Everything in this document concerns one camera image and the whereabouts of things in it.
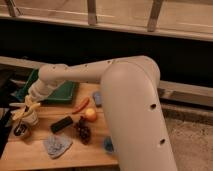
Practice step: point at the orange carrot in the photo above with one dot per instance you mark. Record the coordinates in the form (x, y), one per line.
(81, 106)

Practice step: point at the white mug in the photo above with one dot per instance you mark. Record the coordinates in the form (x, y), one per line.
(31, 119)

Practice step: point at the dark brown block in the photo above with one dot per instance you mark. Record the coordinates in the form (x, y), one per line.
(61, 124)

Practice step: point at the silver fork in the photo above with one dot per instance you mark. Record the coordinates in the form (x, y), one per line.
(22, 121)

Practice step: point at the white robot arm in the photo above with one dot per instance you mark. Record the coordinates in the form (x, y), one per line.
(130, 102)

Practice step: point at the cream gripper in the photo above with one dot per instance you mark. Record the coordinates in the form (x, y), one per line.
(29, 103)

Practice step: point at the blue plastic cup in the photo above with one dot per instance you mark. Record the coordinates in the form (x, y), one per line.
(108, 145)

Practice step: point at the metal cup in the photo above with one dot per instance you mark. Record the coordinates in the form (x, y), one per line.
(22, 131)

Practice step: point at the orange fruit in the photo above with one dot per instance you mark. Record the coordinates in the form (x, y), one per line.
(90, 115)

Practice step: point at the blue grey cloth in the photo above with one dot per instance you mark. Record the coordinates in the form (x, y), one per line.
(57, 145)

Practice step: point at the green plastic tray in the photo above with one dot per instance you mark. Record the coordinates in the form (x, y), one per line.
(63, 95)

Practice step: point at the dark grape bunch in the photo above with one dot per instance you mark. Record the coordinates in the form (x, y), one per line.
(83, 131)

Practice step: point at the blue sponge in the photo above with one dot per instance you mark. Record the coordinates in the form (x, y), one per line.
(97, 98)

